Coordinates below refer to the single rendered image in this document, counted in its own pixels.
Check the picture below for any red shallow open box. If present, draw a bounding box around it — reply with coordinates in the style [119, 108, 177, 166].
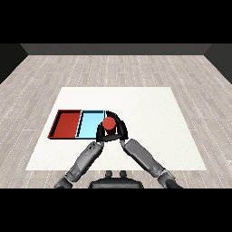
[47, 109, 83, 140]

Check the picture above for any dark grey robot body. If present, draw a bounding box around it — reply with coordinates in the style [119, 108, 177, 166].
[88, 170, 144, 189]

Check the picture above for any small red can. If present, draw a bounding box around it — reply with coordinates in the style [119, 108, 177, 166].
[101, 117, 117, 136]

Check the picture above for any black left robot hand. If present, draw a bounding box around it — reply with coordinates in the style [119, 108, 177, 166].
[95, 121, 122, 144]

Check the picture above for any light blue shallow open box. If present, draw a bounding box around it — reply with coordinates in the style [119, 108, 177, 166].
[74, 109, 107, 140]

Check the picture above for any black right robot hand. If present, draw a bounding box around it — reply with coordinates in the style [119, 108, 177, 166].
[104, 110, 130, 141]

